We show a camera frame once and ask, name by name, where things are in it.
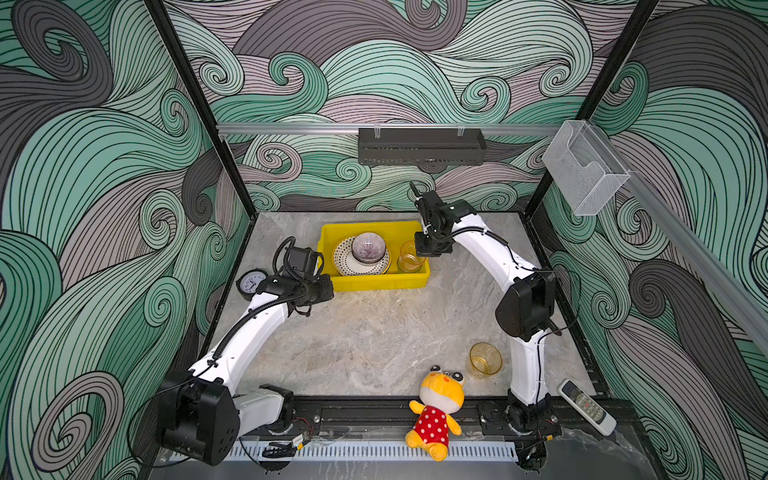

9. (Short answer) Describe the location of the white remote control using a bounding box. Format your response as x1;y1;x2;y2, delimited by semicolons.
558;379;617;437

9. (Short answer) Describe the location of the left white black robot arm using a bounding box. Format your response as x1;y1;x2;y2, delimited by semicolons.
155;237;334;466

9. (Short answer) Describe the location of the pink transparent cup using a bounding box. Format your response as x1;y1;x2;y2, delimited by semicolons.
397;240;426;273

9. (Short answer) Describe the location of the yellow rimmed dotted plate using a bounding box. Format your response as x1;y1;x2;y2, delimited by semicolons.
333;237;391;276

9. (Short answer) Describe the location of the amber transparent cup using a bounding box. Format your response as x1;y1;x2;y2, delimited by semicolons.
468;342;504;377

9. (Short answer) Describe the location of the green transparent cup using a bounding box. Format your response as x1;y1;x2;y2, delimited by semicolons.
397;255;425;273

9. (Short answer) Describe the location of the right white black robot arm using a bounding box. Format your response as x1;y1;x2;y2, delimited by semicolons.
409;182;556;412

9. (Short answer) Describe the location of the black wall shelf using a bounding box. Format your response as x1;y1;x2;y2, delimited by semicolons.
357;127;488;167

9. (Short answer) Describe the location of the white slotted cable duct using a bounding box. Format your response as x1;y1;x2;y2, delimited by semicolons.
222;440;518;463

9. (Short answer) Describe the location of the yellow plastic bin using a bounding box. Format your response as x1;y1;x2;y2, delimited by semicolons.
317;221;431;292

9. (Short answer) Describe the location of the brown striped bowl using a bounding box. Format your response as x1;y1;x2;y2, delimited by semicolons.
351;232;387;264

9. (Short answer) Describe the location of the yellow plush toy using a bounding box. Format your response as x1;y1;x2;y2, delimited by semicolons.
405;365;465;462

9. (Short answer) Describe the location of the round pressure gauge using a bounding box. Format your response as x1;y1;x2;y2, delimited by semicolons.
236;268;268;300

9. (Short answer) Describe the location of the clear plastic wall holder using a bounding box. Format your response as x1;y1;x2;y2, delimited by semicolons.
542;120;630;217

